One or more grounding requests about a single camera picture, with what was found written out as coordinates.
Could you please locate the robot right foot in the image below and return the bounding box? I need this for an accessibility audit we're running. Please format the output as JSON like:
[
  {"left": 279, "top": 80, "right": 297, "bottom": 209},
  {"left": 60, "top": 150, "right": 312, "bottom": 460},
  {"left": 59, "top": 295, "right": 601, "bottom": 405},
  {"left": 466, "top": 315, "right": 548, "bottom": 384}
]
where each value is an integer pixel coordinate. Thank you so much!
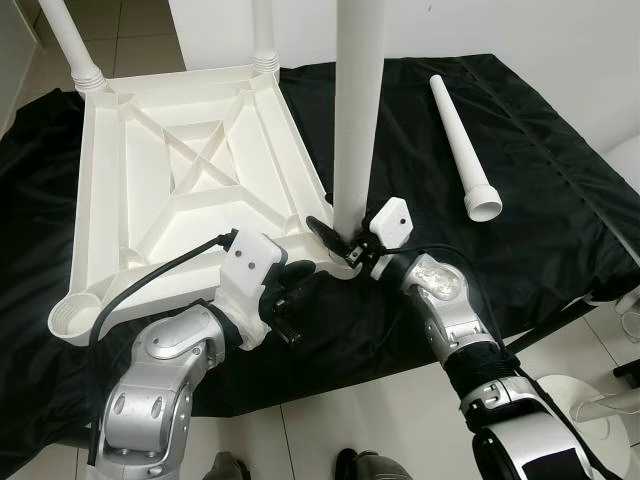
[{"left": 335, "top": 448, "right": 411, "bottom": 480}]

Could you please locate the pink table edge piece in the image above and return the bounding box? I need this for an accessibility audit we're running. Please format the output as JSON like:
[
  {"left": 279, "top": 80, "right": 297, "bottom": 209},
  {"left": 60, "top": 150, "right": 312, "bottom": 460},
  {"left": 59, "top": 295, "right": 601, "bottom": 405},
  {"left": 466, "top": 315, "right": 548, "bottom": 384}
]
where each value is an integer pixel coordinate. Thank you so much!
[{"left": 560, "top": 300, "right": 601, "bottom": 321}]

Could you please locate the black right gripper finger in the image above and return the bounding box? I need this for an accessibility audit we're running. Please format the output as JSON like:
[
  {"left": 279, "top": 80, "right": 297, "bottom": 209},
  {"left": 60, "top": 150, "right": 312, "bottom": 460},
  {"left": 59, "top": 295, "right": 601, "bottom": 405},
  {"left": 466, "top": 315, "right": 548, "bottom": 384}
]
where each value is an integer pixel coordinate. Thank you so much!
[{"left": 305, "top": 215, "right": 346, "bottom": 259}]

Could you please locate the black cloth table cover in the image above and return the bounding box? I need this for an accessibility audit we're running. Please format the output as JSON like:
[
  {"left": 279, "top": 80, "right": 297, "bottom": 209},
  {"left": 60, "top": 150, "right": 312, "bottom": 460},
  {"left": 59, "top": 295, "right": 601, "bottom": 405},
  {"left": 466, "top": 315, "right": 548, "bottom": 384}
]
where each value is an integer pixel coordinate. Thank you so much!
[{"left": 0, "top": 55, "right": 640, "bottom": 441}]

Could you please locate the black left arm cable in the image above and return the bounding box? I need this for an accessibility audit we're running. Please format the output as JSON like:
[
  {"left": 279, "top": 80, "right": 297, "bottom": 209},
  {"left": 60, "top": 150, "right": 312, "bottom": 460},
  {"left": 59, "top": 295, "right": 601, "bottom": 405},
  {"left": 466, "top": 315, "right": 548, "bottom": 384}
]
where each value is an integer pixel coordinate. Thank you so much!
[{"left": 85, "top": 228, "right": 241, "bottom": 466}]

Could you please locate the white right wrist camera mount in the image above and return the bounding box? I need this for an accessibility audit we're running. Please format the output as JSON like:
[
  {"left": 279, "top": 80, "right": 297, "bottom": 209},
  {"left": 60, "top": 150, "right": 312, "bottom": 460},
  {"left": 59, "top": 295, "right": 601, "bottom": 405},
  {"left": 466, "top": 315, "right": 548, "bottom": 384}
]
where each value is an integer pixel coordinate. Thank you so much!
[{"left": 365, "top": 197, "right": 413, "bottom": 281}]

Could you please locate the white round stand base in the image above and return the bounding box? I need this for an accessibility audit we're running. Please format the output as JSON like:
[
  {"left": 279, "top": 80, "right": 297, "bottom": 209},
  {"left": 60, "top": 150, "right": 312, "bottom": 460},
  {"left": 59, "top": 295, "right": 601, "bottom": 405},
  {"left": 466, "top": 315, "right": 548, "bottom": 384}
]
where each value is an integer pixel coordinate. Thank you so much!
[{"left": 535, "top": 375, "right": 640, "bottom": 471}]

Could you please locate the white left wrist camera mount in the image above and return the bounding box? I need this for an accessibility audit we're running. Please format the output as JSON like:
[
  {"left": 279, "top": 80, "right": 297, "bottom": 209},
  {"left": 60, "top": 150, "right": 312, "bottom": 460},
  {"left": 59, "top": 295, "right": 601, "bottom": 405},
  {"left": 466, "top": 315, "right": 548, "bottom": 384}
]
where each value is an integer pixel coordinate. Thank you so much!
[{"left": 210, "top": 228, "right": 291, "bottom": 351}]

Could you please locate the white plastic table top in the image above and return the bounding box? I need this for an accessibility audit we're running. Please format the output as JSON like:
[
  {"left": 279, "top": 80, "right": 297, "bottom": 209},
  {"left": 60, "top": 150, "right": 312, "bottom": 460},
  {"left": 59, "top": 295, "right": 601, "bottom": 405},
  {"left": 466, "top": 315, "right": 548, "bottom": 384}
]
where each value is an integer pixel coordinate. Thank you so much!
[{"left": 48, "top": 65, "right": 346, "bottom": 348}]

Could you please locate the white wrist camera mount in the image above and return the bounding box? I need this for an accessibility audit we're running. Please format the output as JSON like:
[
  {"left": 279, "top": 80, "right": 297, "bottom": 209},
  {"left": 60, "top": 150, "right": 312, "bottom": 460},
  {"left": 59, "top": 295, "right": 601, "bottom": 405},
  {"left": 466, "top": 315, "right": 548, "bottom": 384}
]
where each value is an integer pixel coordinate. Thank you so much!
[
  {"left": 210, "top": 228, "right": 291, "bottom": 351},
  {"left": 365, "top": 197, "right": 413, "bottom": 281}
]

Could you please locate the black metal table leg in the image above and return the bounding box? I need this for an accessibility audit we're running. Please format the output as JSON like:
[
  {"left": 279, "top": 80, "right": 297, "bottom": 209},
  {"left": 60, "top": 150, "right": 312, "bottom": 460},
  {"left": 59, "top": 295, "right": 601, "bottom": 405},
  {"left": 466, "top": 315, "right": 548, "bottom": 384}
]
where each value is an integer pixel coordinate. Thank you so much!
[{"left": 505, "top": 310, "right": 601, "bottom": 373}]

